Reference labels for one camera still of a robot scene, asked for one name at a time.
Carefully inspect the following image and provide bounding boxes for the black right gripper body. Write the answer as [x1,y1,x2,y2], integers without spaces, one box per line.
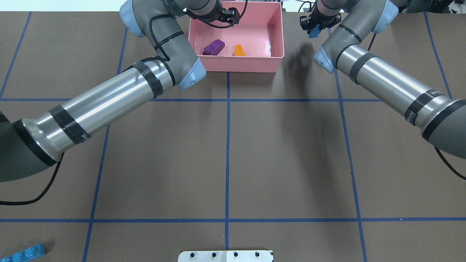
[300,5,342,31]

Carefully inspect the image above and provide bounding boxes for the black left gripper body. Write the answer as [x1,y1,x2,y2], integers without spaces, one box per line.
[185,0,240,28]

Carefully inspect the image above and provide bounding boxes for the small blue block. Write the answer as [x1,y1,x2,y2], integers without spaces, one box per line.
[308,24,322,39]

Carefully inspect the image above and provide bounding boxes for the orange sloped block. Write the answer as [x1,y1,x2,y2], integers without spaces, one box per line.
[233,44,246,56]

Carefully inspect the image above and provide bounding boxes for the purple sloped block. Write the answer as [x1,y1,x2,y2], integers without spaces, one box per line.
[202,39,226,55]

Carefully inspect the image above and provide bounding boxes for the long blue studded block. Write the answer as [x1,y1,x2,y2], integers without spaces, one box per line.
[0,243,46,262]

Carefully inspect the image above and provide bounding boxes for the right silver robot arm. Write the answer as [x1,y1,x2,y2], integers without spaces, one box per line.
[300,0,466,159]

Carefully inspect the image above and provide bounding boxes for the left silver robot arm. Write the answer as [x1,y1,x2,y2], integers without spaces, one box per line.
[0,0,244,182]

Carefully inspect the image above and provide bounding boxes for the pink plastic box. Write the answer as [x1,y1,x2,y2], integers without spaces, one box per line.
[188,1,284,73]

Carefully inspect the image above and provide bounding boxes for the white metal mounting plate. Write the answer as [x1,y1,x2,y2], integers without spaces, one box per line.
[177,250,274,262]

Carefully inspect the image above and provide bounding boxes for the black cables bundle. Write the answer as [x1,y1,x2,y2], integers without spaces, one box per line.
[297,0,326,12]

